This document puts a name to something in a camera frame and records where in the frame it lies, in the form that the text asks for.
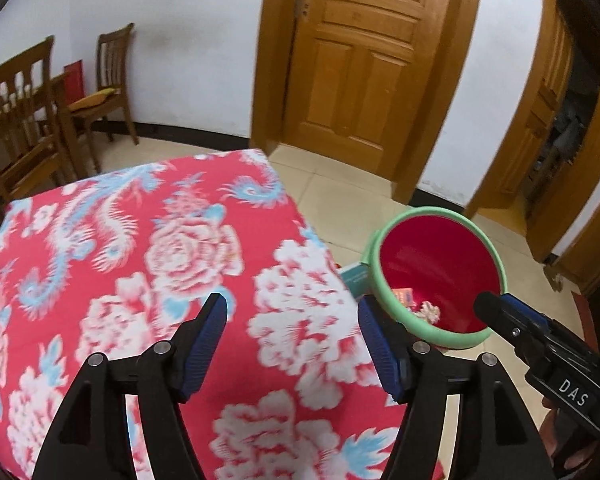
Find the white tissue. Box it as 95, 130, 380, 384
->
412, 301, 441, 326

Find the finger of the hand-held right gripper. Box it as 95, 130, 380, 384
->
500, 294, 571, 334
473, 291, 551, 361

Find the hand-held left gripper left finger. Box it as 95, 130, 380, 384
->
32, 292, 228, 480

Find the yellow seat cushion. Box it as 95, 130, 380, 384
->
67, 88, 122, 111

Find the red bin with green rim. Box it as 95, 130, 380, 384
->
362, 207, 509, 351

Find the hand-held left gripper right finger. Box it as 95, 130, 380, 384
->
357, 296, 553, 480

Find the open wooden door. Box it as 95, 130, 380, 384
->
465, 0, 600, 263

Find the wooden chair with cushion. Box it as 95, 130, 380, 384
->
69, 22, 140, 147

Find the panelled wooden door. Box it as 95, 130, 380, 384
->
250, 0, 486, 206

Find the red floral tablecloth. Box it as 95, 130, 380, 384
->
0, 149, 446, 480

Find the red gift box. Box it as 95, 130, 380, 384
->
62, 60, 86, 106

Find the teal cardboard box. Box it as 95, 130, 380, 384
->
339, 262, 377, 303

